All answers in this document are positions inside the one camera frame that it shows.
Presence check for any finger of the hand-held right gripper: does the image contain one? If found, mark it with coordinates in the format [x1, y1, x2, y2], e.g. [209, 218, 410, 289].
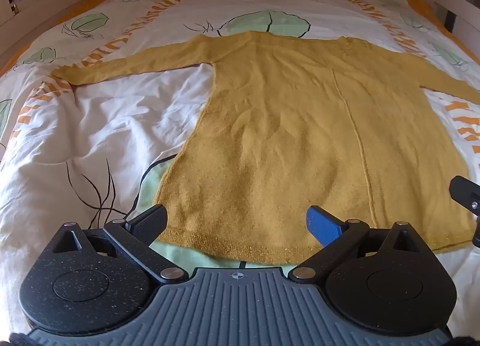
[449, 175, 480, 249]

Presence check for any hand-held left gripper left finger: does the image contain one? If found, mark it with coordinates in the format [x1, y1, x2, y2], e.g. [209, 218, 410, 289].
[52, 204, 189, 282]

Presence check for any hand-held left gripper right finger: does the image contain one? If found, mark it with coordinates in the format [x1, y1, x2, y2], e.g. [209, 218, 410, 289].
[287, 205, 427, 281]

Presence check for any yellow knit sweater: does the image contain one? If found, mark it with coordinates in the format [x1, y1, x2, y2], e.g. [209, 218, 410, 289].
[50, 30, 480, 266]

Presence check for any leaf printed white duvet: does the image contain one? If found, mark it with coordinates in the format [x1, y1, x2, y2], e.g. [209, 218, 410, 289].
[0, 0, 480, 335]

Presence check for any yellow bed sheet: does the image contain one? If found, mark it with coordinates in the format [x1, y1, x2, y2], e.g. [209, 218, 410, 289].
[0, 0, 480, 77]

